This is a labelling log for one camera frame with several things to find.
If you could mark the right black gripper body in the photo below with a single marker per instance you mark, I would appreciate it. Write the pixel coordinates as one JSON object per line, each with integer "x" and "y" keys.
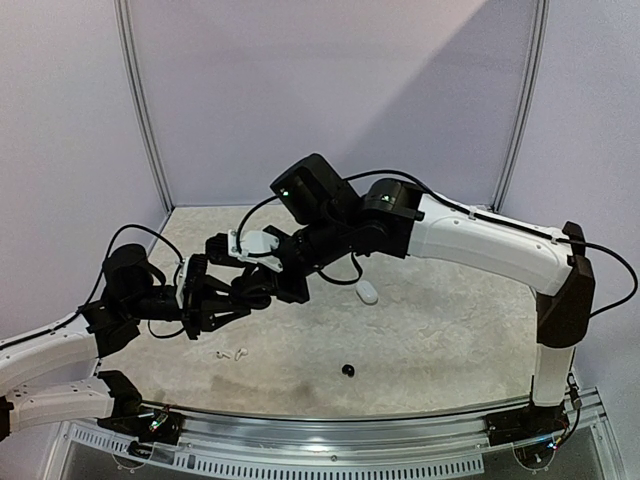
{"x": 288, "y": 265}

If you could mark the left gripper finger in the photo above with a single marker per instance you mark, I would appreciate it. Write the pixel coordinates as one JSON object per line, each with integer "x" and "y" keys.
{"x": 213, "y": 287}
{"x": 217, "y": 317}

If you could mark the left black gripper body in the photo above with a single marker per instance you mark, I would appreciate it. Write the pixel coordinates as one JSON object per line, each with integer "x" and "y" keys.
{"x": 191, "y": 320}

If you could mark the black oval charging case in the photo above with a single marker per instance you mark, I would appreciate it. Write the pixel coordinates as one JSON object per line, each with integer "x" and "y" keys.
{"x": 255, "y": 297}

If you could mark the white earbud charging case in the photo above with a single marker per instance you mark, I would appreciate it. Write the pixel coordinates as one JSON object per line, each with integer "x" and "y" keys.
{"x": 366, "y": 292}

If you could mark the black earbud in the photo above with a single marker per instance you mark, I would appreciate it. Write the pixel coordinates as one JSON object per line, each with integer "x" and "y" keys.
{"x": 348, "y": 370}

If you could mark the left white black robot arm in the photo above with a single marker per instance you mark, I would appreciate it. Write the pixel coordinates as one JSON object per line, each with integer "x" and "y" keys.
{"x": 135, "y": 290}

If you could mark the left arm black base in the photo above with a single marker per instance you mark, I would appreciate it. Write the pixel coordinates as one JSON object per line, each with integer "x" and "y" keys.
{"x": 148, "y": 425}

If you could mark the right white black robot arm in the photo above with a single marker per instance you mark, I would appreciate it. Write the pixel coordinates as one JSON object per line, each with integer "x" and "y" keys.
{"x": 401, "y": 217}

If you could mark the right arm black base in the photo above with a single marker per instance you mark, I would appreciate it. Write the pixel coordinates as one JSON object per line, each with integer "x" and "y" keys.
{"x": 523, "y": 423}

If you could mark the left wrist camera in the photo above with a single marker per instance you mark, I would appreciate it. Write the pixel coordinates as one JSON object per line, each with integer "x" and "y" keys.
{"x": 189, "y": 281}

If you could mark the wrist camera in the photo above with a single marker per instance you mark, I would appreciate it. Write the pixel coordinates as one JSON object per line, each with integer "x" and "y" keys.
{"x": 189, "y": 281}
{"x": 240, "y": 250}

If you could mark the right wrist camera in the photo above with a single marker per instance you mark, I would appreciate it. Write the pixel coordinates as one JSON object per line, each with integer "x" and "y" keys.
{"x": 240, "y": 250}

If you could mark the aluminium front rail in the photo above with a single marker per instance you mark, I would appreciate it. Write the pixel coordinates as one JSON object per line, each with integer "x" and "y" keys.
{"x": 453, "y": 445}

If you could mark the left metal corner post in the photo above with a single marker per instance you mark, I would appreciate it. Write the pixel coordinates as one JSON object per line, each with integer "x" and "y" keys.
{"x": 124, "y": 22}

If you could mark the metal corner post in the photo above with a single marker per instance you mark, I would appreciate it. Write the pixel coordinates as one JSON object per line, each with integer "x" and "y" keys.
{"x": 525, "y": 99}
{"x": 124, "y": 22}

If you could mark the right metal corner post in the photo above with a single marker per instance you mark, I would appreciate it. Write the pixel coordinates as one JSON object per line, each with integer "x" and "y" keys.
{"x": 525, "y": 99}

